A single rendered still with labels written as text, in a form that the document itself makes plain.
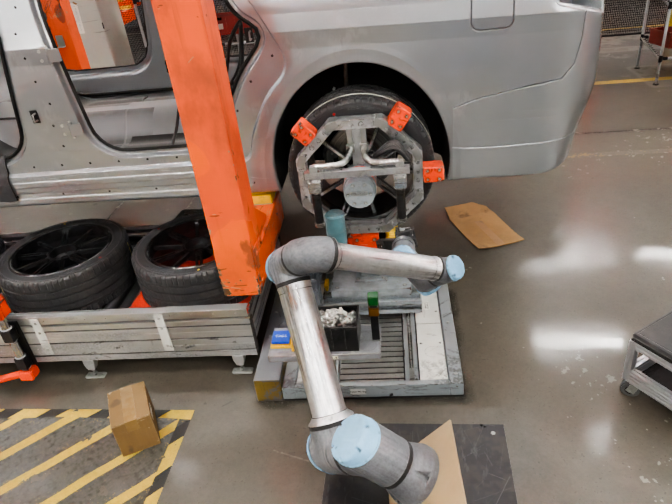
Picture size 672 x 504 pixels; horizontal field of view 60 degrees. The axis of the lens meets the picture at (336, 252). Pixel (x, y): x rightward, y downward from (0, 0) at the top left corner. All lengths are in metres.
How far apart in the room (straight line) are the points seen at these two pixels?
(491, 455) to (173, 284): 1.57
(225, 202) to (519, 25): 1.35
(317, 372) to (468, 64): 1.42
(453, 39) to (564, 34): 0.44
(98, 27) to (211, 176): 4.86
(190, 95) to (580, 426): 1.96
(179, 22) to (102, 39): 4.92
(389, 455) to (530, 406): 1.06
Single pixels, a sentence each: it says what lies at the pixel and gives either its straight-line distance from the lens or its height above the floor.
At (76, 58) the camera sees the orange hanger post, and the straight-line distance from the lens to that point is 5.40.
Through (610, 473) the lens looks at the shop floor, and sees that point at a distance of 2.50.
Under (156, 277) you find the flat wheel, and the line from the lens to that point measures 2.81.
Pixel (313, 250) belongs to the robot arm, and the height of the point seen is 1.00.
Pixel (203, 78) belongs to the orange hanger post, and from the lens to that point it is 2.09.
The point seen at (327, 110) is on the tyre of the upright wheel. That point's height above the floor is 1.14.
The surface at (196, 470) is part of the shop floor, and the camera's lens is 2.56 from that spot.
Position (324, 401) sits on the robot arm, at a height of 0.59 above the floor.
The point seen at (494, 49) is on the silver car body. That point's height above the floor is 1.31.
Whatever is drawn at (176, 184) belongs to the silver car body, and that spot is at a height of 0.82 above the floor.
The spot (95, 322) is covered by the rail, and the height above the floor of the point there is 0.35.
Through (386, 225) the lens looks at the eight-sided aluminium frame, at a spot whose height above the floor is 0.62.
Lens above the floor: 1.91
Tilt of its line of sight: 32 degrees down
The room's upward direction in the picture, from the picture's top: 7 degrees counter-clockwise
